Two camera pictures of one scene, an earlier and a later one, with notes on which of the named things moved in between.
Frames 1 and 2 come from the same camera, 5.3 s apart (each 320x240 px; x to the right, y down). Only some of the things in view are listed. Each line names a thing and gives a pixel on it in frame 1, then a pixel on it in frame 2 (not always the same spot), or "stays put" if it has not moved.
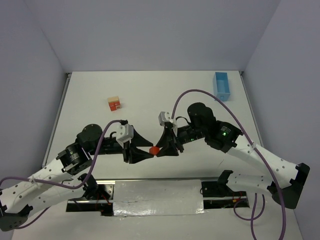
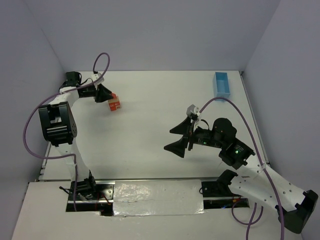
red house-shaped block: [154, 150] → [114, 95]
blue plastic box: [221, 85] stays put
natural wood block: [113, 99] stays put
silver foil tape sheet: [147, 197] stays put
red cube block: [112, 106] stays put
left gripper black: [126, 150] → [96, 92]
